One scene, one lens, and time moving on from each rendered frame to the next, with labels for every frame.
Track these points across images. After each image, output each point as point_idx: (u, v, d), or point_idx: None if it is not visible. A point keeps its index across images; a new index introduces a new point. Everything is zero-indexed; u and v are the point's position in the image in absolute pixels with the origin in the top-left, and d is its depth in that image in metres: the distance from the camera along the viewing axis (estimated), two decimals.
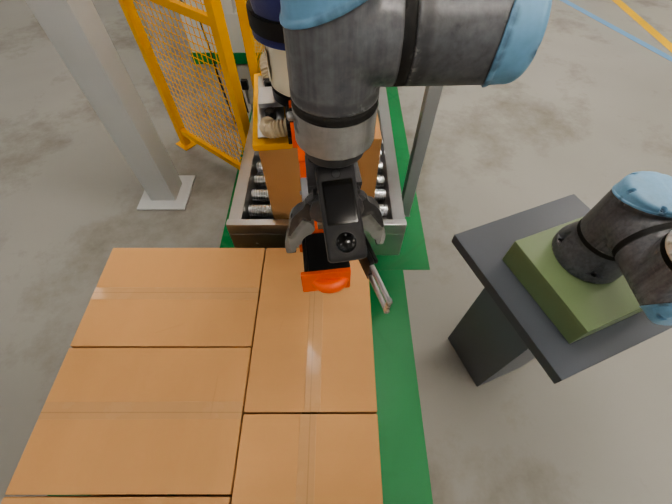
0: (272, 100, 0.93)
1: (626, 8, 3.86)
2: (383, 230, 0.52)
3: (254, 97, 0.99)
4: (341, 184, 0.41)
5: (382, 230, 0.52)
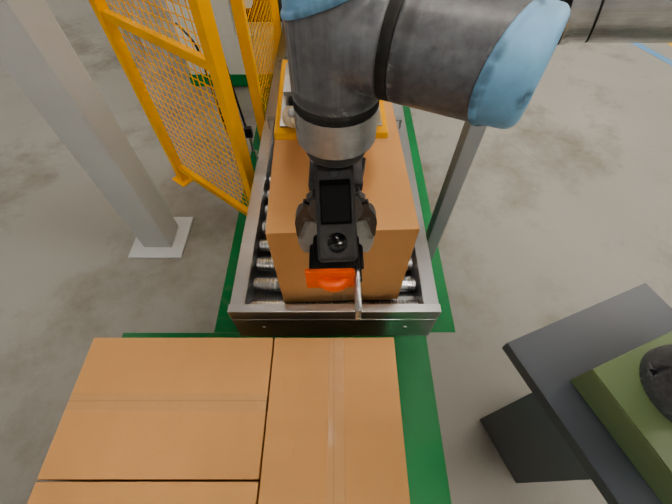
0: None
1: None
2: (373, 239, 0.52)
3: (280, 84, 0.99)
4: (338, 184, 0.41)
5: (372, 239, 0.52)
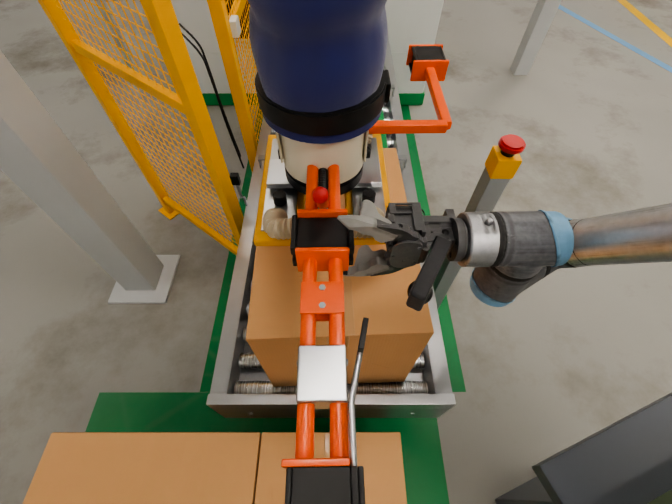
0: (284, 180, 0.76)
1: (663, 35, 3.49)
2: (364, 276, 0.61)
3: (264, 169, 0.82)
4: None
5: (365, 276, 0.61)
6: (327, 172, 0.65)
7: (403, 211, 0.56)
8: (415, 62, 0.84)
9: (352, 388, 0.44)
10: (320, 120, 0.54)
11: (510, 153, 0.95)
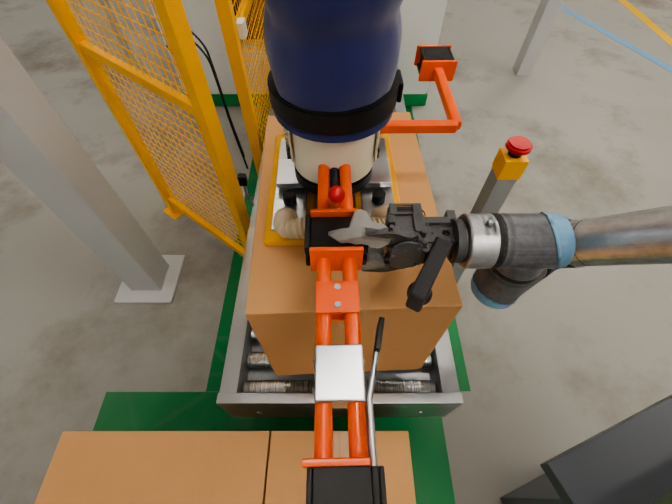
0: (293, 180, 0.76)
1: (665, 36, 3.50)
2: None
3: (273, 168, 0.82)
4: (443, 263, 0.55)
5: None
6: (338, 172, 0.65)
7: (404, 212, 0.56)
8: (424, 62, 0.84)
9: (370, 387, 0.44)
10: (333, 120, 0.54)
11: (517, 154, 0.96)
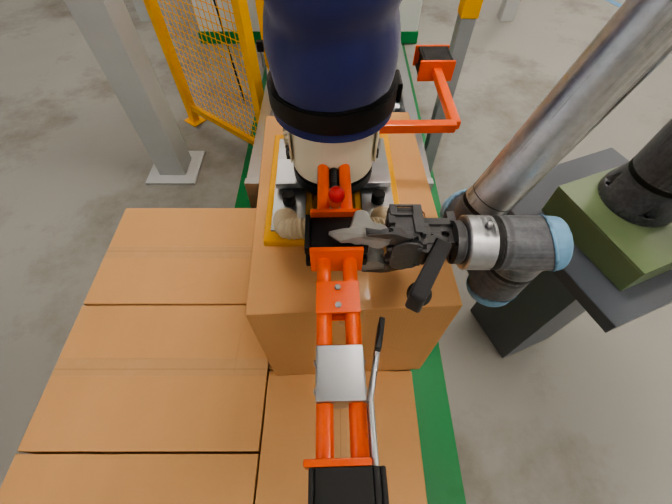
0: (293, 180, 0.76)
1: None
2: None
3: (272, 169, 0.82)
4: None
5: (357, 270, 0.59)
6: (337, 172, 0.65)
7: (404, 213, 0.56)
8: (423, 62, 0.84)
9: (371, 387, 0.44)
10: (333, 120, 0.54)
11: None
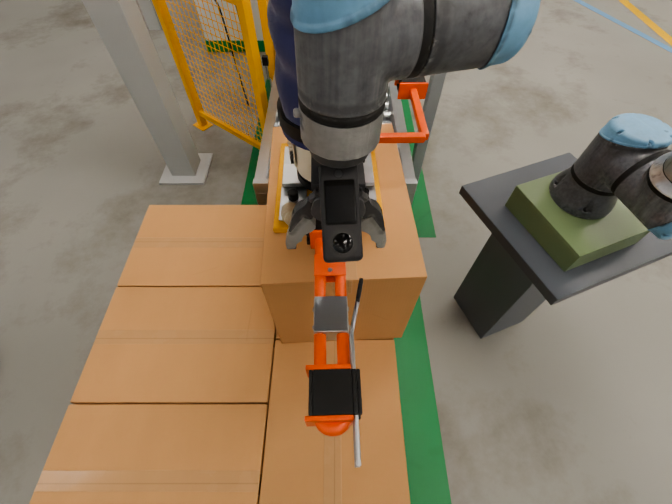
0: (296, 180, 0.95)
1: (623, 0, 4.00)
2: (384, 234, 0.52)
3: (279, 171, 1.02)
4: (343, 184, 0.41)
5: (383, 234, 0.51)
6: None
7: None
8: (401, 84, 1.03)
9: (352, 324, 0.63)
10: None
11: None
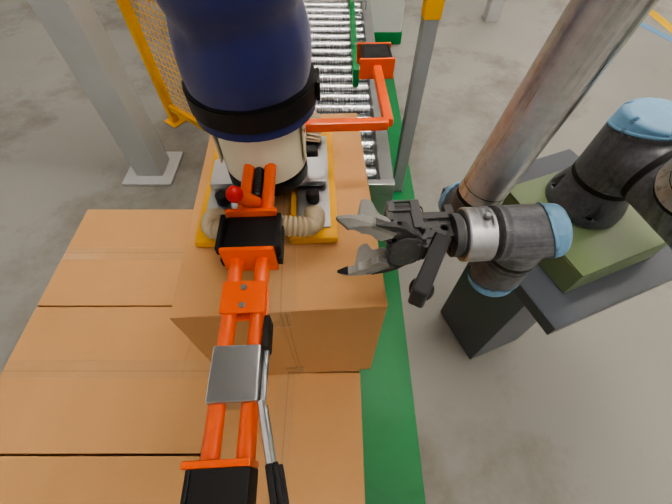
0: (227, 180, 0.75)
1: None
2: (364, 274, 0.61)
3: (211, 169, 0.82)
4: None
5: (366, 274, 0.61)
6: (263, 171, 0.65)
7: (401, 208, 0.56)
8: (362, 60, 0.84)
9: (262, 387, 0.43)
10: (243, 119, 0.54)
11: None
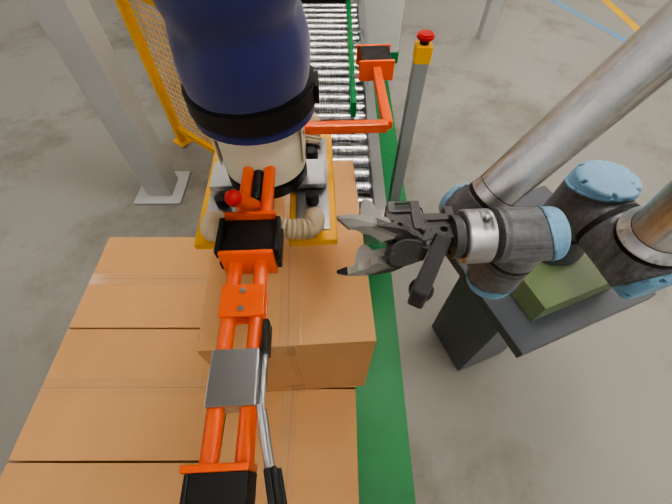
0: (227, 182, 0.76)
1: (615, 9, 3.94)
2: (364, 275, 0.61)
3: (211, 171, 0.82)
4: None
5: (365, 275, 0.61)
6: (262, 174, 0.65)
7: (402, 209, 0.56)
8: (361, 62, 0.84)
9: (261, 391, 0.43)
10: (242, 122, 0.54)
11: (423, 40, 1.40)
